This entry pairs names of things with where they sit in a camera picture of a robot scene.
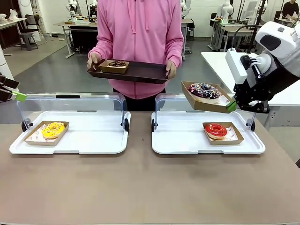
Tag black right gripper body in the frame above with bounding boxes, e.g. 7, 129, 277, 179
233, 58, 300, 104

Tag printed paper liner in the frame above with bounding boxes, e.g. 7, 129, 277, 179
204, 125, 242, 143
196, 94, 233, 106
25, 123, 68, 143

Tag cardboard box sprinkled dark donut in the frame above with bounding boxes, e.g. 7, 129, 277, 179
181, 80, 235, 114

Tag dark donut coloured sprinkles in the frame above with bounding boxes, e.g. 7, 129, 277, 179
187, 82, 221, 101

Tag black serving tray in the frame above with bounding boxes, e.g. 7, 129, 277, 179
87, 58, 170, 85

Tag cardboard box chocolate donut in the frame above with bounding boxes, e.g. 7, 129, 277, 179
99, 59, 130, 75

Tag chocolate glazed donut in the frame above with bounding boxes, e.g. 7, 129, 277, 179
108, 60, 128, 68

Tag person left forearm pink sleeve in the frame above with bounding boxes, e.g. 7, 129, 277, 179
164, 38, 185, 69

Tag person right forearm pink sleeve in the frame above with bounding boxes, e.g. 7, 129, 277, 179
88, 38, 112, 62

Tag red glazed donut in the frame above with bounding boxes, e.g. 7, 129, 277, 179
204, 123, 228, 141

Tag cardboard box red donut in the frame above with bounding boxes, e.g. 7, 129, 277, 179
202, 121, 245, 146

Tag cardboard box yellow donut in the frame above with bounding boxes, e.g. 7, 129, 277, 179
24, 120, 70, 147

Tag yellow sprinkled donut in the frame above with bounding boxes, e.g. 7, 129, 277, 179
41, 121, 66, 140

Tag background person black shirt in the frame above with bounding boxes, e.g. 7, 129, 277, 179
280, 0, 300, 20

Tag person black trousers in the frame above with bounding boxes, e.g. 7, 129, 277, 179
113, 88, 166, 111

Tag person torso pink hoodie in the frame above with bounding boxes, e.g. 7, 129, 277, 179
88, 0, 185, 100

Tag person left hand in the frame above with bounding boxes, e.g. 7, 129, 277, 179
165, 60, 177, 80

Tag person right hand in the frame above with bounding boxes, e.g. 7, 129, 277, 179
87, 52, 102, 71

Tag large white table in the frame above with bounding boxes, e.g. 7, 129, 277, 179
201, 51, 300, 128

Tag black office chair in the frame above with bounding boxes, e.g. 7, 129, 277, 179
18, 14, 40, 52

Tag clear hinged tray lid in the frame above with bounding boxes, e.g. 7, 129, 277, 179
151, 92, 256, 132
16, 92, 130, 135

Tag white background table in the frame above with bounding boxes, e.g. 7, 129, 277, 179
0, 18, 27, 51

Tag white plastic display tray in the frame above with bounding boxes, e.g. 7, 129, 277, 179
151, 110, 266, 155
9, 110, 131, 155

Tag grey background workbench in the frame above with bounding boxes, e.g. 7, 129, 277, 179
208, 18, 260, 54

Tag white figure on table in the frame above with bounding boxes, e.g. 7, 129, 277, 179
8, 8, 20, 21

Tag wooden top background table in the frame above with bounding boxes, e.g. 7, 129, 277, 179
53, 21, 99, 59

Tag black cabinet under table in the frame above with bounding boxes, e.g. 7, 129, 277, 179
69, 25, 98, 52

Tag white rounded pedestal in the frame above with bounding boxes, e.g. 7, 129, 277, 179
0, 44, 15, 83

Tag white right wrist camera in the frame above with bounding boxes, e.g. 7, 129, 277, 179
225, 48, 248, 84

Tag grey right camera cable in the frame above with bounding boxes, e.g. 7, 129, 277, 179
231, 25, 261, 52

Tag black camera stand pole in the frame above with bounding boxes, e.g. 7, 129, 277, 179
255, 0, 269, 27

